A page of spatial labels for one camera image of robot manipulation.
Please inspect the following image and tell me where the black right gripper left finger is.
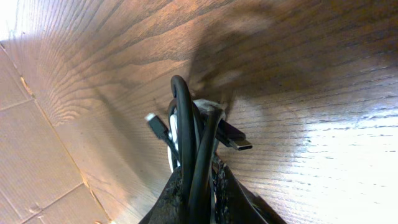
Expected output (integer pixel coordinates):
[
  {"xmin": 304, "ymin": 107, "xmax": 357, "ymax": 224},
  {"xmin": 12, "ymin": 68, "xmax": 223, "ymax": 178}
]
[{"xmin": 139, "ymin": 168, "xmax": 184, "ymax": 224}]

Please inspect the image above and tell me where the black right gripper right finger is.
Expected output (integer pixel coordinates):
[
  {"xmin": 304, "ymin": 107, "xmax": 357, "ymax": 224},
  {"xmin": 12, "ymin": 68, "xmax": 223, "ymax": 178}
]
[{"xmin": 213, "ymin": 157, "xmax": 286, "ymax": 224}]

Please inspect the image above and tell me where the white USB cable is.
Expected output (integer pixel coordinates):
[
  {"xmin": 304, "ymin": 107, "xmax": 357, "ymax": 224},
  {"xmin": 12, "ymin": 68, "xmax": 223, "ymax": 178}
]
[{"xmin": 167, "ymin": 98, "xmax": 224, "ymax": 174}]

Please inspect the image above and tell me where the cardboard box side panel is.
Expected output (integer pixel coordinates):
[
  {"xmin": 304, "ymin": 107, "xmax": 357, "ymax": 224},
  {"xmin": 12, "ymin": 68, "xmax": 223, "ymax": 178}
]
[{"xmin": 1, "ymin": 50, "xmax": 109, "ymax": 223}]

